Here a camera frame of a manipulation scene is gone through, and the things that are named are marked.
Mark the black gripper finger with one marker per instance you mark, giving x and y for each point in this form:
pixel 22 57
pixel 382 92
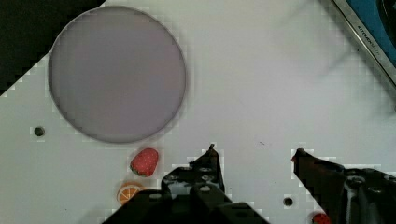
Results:
pixel 347 196

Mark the red toy strawberry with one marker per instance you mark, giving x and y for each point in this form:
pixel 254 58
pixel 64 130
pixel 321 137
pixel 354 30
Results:
pixel 145 162
pixel 320 218

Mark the orange slice toy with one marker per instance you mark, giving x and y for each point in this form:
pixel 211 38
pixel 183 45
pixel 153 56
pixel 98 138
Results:
pixel 127 191

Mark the round grey plate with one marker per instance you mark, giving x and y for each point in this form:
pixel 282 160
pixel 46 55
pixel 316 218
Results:
pixel 117 75

